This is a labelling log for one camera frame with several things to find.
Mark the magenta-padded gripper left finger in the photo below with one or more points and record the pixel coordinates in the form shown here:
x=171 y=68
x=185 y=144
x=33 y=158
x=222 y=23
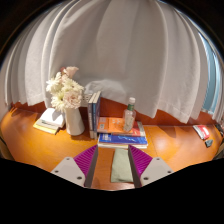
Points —
x=68 y=170

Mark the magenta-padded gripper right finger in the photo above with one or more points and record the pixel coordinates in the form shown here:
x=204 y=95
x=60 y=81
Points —
x=156 y=169

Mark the pale green towel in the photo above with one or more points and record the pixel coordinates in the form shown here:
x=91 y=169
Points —
x=121 y=165

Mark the flat white book under stack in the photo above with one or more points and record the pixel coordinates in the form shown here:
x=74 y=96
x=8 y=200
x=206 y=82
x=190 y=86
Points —
x=121 y=146

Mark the flat blue book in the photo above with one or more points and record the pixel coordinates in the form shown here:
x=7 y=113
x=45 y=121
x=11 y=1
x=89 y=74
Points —
x=121 y=139

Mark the flat yellow book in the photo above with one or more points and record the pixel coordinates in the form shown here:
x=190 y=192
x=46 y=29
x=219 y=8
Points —
x=45 y=127

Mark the white ceramic vase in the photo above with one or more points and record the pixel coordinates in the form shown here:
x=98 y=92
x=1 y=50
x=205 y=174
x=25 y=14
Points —
x=74 y=121

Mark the thick white book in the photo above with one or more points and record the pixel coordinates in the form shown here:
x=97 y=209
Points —
x=52 y=117

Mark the upright grey book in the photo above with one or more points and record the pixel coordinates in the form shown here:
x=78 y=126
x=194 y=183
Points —
x=91 y=116

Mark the small dark grey object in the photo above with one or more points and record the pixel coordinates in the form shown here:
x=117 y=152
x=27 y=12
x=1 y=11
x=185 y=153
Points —
x=209 y=143

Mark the clear plastic drink bottle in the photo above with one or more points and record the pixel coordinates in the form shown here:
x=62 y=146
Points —
x=129 y=116

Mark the red booklet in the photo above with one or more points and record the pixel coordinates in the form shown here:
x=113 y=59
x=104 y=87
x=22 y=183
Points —
x=202 y=131

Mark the flat orange book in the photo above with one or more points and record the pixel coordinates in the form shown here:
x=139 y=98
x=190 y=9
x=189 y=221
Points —
x=113 y=126

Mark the white and pink flower bouquet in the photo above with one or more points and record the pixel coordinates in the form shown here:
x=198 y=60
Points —
x=66 y=91

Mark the window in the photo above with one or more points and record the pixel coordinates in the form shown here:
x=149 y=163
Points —
x=211 y=80

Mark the white curtain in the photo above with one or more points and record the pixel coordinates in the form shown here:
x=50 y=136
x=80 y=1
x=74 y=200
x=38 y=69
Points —
x=116 y=46

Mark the white wall socket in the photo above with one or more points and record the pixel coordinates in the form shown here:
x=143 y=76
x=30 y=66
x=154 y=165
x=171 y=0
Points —
x=87 y=100

